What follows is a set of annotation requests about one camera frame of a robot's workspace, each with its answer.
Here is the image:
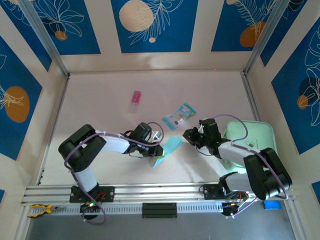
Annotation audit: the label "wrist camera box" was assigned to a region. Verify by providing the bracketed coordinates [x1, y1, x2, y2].
[129, 122, 162, 143]
[198, 118, 222, 143]

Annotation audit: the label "black ribbed block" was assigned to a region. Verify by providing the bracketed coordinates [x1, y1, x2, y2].
[141, 202, 178, 219]

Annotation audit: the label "black electronics board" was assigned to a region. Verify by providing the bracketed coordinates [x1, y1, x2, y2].
[221, 199, 248, 219]
[79, 201, 101, 221]

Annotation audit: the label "blue white snack packet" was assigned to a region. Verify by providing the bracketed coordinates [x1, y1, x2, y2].
[161, 101, 198, 131]

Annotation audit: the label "mint green tray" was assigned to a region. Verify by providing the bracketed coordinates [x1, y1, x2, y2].
[221, 119, 278, 176]

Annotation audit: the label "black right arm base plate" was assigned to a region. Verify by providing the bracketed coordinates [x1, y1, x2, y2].
[202, 184, 248, 201]

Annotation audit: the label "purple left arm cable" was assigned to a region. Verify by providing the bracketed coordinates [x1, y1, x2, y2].
[64, 121, 165, 225]

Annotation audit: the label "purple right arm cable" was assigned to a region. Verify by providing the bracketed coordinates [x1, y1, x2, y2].
[207, 114, 291, 220]

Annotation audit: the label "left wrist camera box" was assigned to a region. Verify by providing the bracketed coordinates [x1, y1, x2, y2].
[129, 122, 162, 143]

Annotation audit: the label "small blue foam block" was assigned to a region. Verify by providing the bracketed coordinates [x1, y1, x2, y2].
[263, 200, 282, 211]

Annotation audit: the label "aluminium side rail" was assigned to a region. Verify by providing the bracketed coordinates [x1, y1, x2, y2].
[241, 71, 281, 181]
[36, 74, 70, 186]

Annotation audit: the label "aluminium frame post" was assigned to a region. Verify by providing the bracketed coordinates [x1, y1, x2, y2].
[18, 0, 70, 77]
[243, 0, 293, 76]

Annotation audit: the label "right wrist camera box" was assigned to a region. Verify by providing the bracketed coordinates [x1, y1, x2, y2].
[198, 118, 222, 143]

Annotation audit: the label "yellow handled pliers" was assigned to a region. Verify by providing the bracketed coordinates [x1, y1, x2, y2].
[27, 203, 67, 218]

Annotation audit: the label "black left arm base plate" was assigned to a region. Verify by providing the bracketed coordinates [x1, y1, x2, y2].
[69, 186, 116, 203]

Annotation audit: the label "slotted grey cable tray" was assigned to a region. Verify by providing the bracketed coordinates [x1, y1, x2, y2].
[27, 201, 225, 218]

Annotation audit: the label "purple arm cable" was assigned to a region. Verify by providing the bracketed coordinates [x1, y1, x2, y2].
[207, 114, 291, 220]
[64, 121, 165, 225]

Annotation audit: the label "light blue paper sheet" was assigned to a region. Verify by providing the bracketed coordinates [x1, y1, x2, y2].
[151, 135, 186, 169]

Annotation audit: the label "aluminium mounting rail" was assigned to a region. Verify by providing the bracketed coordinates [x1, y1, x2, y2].
[21, 182, 297, 206]

